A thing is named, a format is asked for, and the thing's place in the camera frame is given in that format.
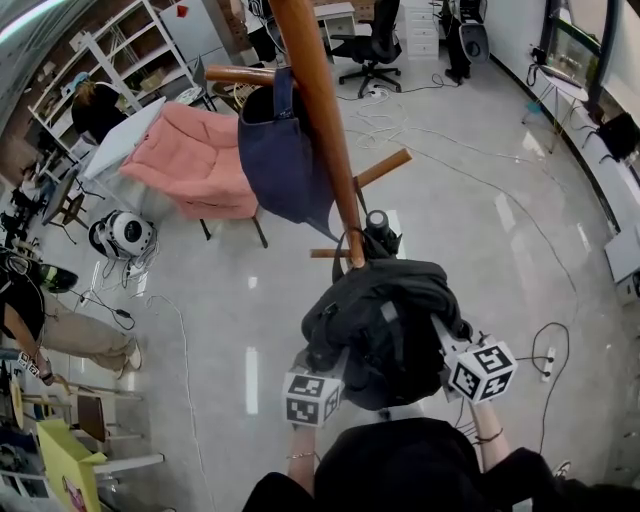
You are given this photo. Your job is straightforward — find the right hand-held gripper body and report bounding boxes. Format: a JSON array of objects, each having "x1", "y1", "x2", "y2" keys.
[{"x1": 430, "y1": 314, "x2": 519, "y2": 407}]

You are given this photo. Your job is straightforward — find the small round side table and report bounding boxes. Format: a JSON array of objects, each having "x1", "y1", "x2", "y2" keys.
[{"x1": 521, "y1": 61, "x2": 589, "y2": 154}]

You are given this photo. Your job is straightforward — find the black bag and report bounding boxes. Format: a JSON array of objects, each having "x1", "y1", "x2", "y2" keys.
[{"x1": 596, "y1": 111, "x2": 640, "y2": 162}]

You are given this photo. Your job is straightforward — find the tangled white floor cable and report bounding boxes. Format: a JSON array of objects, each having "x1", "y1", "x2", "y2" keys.
[{"x1": 348, "y1": 88, "x2": 417, "y2": 152}]

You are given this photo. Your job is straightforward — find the white folding table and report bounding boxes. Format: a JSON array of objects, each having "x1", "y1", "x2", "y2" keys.
[{"x1": 81, "y1": 95, "x2": 168, "y2": 182}]

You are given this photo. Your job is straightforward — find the wooden chair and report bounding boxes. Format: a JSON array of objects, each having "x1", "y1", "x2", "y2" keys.
[{"x1": 19, "y1": 376, "x2": 167, "y2": 477}]

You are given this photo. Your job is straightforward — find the black office chair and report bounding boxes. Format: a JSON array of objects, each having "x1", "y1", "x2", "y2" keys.
[{"x1": 329, "y1": 0, "x2": 404, "y2": 99}]

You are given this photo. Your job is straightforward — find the person's black clothing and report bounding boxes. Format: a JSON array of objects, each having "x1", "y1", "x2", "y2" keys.
[{"x1": 242, "y1": 417, "x2": 640, "y2": 512}]

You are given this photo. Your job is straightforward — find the white drawer cabinet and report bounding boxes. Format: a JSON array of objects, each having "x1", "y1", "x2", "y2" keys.
[{"x1": 402, "y1": 0, "x2": 442, "y2": 62}]

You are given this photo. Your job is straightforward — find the white small desk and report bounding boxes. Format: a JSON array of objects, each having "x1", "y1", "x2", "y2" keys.
[{"x1": 313, "y1": 1, "x2": 359, "y2": 52}]

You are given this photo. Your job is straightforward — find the wicker chair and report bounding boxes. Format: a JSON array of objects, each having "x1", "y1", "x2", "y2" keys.
[{"x1": 211, "y1": 81, "x2": 262, "y2": 114}]

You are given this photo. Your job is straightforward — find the person's left forearm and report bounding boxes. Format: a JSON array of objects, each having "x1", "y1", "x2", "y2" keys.
[{"x1": 285, "y1": 424, "x2": 321, "y2": 497}]

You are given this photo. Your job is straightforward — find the black framed window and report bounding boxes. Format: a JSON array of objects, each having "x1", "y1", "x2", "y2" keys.
[{"x1": 542, "y1": 0, "x2": 640, "y2": 126}]

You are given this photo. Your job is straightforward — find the white round helmet device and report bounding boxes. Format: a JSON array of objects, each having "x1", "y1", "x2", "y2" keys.
[{"x1": 88, "y1": 209, "x2": 159, "y2": 262}]

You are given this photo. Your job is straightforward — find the white board red sticker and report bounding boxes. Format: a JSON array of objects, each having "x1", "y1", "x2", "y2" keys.
[{"x1": 159, "y1": 0, "x2": 234, "y2": 67}]

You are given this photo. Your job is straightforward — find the dark floor cable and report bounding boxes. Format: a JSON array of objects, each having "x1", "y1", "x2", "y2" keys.
[{"x1": 344, "y1": 127, "x2": 582, "y2": 322}]

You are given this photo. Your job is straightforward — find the grey oval back-worn device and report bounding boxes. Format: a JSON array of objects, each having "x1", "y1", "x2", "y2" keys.
[{"x1": 457, "y1": 22, "x2": 492, "y2": 66}]

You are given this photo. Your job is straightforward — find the black folding umbrella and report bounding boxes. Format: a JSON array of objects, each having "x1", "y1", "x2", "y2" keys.
[{"x1": 361, "y1": 209, "x2": 404, "y2": 262}]

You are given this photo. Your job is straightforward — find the pink cushioned chair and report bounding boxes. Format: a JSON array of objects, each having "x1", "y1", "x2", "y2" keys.
[{"x1": 118, "y1": 101, "x2": 269, "y2": 250}]

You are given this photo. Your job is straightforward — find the black floor cable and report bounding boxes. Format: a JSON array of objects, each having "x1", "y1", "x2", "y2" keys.
[{"x1": 514, "y1": 321, "x2": 572, "y2": 452}]

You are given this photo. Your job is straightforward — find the navy blue cap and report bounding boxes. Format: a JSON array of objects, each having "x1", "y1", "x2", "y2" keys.
[{"x1": 237, "y1": 67, "x2": 339, "y2": 242}]

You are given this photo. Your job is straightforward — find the black backpack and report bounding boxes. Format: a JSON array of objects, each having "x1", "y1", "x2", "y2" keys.
[{"x1": 299, "y1": 227, "x2": 474, "y2": 413}]

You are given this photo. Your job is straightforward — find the person's right forearm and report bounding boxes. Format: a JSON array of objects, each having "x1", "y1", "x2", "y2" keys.
[{"x1": 467, "y1": 399, "x2": 512, "y2": 472}]

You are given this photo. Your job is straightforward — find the white metal shelf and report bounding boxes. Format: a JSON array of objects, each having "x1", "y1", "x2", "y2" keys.
[{"x1": 27, "y1": 0, "x2": 197, "y2": 167}]

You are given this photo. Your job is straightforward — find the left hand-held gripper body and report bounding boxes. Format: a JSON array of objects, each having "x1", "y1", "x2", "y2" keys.
[{"x1": 282, "y1": 347, "x2": 351, "y2": 429}]

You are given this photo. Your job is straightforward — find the brown wooden coat rack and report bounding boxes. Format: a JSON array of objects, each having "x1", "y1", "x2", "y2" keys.
[{"x1": 204, "y1": 0, "x2": 414, "y2": 270}]

